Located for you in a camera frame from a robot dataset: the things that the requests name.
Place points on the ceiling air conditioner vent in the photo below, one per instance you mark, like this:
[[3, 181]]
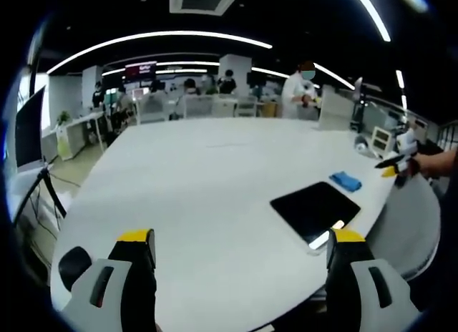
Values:
[[204, 0]]

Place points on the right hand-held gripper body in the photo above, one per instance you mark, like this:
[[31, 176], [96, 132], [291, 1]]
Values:
[[408, 140]]

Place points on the black desk stand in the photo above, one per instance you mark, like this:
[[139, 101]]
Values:
[[359, 106]]

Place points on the person's right hand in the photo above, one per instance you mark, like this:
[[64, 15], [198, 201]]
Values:
[[415, 166]]

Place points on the white partition panel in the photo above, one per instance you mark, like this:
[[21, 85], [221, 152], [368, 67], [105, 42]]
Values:
[[335, 108]]

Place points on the large black monitor screen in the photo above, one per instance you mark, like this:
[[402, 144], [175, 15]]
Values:
[[30, 128]]

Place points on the green potted plant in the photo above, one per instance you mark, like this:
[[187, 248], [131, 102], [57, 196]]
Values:
[[64, 117]]

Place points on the white storage box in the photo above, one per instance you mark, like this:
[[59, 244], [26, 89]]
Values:
[[381, 139]]

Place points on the black chair backrest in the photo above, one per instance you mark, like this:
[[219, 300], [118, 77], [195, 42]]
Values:
[[73, 265]]

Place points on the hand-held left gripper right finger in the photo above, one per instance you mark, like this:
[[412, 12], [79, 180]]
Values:
[[361, 285]]

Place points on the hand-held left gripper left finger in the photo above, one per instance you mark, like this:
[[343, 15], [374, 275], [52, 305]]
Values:
[[118, 274]]

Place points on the long curved ceiling light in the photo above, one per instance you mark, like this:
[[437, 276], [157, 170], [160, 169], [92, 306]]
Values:
[[157, 36]]

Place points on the white side desk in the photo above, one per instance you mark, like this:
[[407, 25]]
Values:
[[77, 131]]

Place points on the small white round object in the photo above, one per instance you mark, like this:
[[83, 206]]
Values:
[[361, 146]]

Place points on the red wall screen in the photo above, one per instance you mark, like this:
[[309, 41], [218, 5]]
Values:
[[140, 70]]

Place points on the blue cleaning cloth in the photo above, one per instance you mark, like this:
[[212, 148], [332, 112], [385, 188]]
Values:
[[345, 181]]

